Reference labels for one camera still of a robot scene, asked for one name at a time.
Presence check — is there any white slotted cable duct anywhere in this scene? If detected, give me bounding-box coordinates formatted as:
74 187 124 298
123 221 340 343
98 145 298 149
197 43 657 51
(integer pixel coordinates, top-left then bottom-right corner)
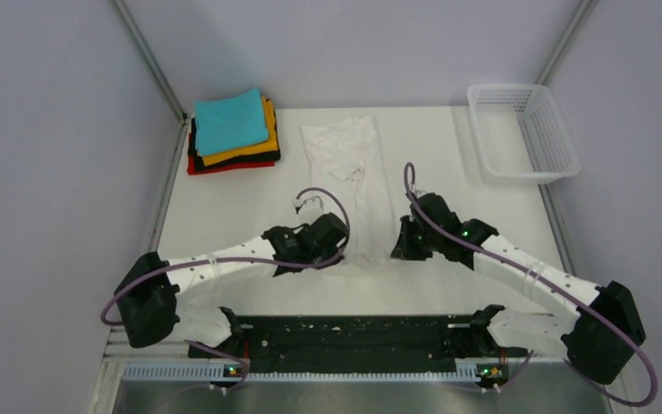
121 360 509 384

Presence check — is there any white t shirt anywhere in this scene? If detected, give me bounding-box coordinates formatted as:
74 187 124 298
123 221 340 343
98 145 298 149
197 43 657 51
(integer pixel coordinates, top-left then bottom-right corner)
300 115 397 262

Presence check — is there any folded black t shirt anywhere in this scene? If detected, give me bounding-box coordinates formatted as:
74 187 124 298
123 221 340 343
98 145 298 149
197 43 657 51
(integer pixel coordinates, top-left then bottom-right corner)
188 103 282 172

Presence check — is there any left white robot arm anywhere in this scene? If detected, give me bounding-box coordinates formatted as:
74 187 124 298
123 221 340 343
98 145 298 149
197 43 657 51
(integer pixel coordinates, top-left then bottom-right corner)
110 213 349 357

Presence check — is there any white plastic basket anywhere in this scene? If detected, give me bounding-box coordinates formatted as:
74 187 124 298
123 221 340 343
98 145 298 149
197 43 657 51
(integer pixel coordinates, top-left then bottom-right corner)
467 84 581 185

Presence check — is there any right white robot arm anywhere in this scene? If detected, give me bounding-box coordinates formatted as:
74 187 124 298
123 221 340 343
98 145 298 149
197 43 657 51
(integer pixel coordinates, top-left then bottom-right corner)
392 191 646 385

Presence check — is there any folded cyan t shirt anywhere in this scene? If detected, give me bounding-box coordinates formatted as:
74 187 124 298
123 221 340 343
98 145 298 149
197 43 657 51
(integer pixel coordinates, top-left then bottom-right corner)
194 88 269 156

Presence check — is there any folded red t shirt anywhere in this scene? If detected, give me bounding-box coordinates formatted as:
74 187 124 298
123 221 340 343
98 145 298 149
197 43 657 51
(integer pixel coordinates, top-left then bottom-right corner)
187 156 276 175

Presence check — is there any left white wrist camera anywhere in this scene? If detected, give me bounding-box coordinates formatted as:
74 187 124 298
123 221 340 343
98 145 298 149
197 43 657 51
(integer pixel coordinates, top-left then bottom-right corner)
293 196 324 222

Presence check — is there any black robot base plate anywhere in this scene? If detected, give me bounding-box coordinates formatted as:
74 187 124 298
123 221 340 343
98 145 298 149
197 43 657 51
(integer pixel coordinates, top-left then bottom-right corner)
218 315 527 373

